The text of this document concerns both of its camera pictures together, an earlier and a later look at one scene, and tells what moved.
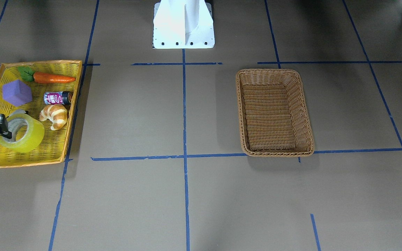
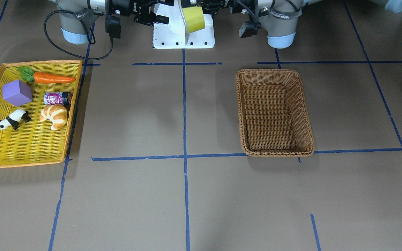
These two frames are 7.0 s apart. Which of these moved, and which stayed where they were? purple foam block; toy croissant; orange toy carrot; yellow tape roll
Moved: yellow tape roll
Stayed: toy croissant; orange toy carrot; purple foam block
